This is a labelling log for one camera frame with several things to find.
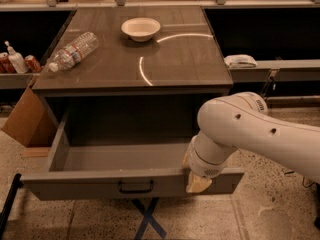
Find clear plastic water bottle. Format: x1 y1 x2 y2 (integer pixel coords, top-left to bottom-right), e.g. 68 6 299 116
49 32 99 72

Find white folded cloth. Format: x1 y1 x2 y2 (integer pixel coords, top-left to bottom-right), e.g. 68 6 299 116
224 54 257 68

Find black pole left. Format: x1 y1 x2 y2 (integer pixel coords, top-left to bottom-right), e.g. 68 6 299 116
0 173 23 239

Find red can at edge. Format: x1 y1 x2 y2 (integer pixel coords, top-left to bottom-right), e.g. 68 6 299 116
0 52 15 73

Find white paper bowl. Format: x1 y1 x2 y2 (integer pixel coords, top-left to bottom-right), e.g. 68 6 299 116
121 18 161 42

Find brown cardboard box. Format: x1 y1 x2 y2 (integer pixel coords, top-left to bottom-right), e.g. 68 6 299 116
2 76 57 158

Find black stand right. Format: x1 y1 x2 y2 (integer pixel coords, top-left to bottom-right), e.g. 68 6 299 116
314 183 320 230

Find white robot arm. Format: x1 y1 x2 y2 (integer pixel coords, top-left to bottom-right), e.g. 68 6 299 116
183 92 320 193

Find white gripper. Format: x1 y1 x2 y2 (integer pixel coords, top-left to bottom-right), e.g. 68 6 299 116
182 131 236 194

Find red soda can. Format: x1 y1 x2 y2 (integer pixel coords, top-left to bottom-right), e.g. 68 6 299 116
25 55 42 73

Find white pump bottle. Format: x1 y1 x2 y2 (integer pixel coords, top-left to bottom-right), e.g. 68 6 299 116
5 41 28 74

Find grey top drawer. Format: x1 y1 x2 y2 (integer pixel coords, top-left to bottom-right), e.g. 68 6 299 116
20 105 245 202

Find black power adapter cable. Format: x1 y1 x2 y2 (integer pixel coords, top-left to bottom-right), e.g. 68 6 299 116
283 169 317 189

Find grey drawer cabinet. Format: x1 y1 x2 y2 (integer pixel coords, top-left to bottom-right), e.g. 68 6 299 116
31 5 234 148

